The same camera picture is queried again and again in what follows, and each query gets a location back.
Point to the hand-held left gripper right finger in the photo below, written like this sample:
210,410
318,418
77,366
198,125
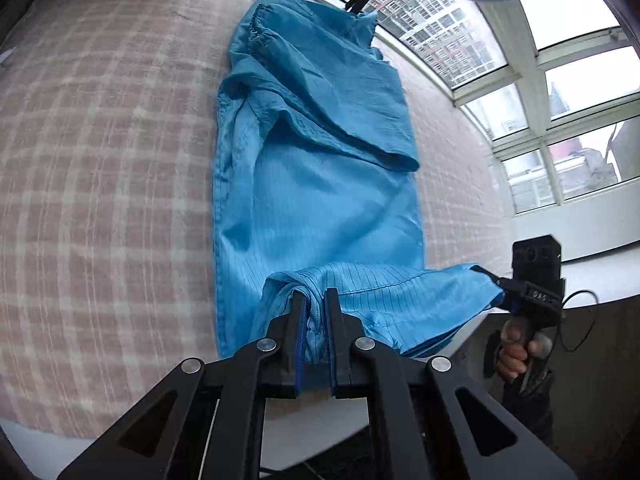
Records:
332,330

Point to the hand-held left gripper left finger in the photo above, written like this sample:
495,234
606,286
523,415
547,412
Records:
299,340

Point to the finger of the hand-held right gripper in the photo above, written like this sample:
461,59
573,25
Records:
500,285

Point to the blue striped work coat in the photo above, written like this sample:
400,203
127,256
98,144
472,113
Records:
320,200

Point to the person's right forearm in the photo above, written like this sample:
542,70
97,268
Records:
530,410

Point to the person's right hand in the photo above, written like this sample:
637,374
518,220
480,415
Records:
510,360

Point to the pink plaid blanket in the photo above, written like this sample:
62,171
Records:
100,185

